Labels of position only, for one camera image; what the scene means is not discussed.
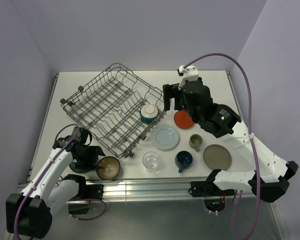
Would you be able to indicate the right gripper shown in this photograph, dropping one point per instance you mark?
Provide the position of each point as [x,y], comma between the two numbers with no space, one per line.
[170,91]

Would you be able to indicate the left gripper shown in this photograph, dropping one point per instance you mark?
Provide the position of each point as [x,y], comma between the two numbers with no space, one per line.
[95,151]

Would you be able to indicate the brown patterned bowl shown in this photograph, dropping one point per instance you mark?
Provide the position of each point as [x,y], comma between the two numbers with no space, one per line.
[108,168]

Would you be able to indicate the teal and white bowl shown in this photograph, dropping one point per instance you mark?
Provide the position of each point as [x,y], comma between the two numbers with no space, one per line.
[148,113]

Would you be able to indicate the grey ceramic cup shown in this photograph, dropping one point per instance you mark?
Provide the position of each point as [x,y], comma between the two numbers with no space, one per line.
[195,142]

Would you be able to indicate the dark blue mug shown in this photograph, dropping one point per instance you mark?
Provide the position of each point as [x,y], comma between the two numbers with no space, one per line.
[183,160]

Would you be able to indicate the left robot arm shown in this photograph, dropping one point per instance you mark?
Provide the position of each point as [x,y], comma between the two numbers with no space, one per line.
[30,212]

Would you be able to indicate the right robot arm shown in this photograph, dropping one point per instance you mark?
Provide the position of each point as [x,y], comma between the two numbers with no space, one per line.
[270,179]

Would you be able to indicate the dark teal ceramic plate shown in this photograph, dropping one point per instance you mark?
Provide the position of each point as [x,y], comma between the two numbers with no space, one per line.
[81,167]

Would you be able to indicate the orange small plate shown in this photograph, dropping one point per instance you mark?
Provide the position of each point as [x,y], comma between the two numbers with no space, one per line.
[182,120]

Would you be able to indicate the light blue glass plate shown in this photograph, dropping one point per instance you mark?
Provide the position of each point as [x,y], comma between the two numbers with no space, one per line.
[165,137]

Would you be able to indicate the clear plastic cup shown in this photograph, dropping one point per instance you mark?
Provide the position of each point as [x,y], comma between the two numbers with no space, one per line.
[151,161]

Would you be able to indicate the grey ceramic plate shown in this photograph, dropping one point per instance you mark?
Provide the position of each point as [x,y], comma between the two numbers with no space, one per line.
[217,157]

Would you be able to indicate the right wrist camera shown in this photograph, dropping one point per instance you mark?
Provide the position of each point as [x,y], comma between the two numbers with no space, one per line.
[189,73]

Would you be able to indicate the aluminium mounting rail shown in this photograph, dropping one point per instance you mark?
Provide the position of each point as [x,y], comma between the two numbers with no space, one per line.
[142,190]

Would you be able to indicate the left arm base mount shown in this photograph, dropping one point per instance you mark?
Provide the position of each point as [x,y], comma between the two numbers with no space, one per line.
[90,197]

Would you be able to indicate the grey wire dish rack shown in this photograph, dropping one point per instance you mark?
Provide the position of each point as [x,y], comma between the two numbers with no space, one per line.
[109,107]

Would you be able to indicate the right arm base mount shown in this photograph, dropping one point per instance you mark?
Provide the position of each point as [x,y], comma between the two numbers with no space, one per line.
[208,189]

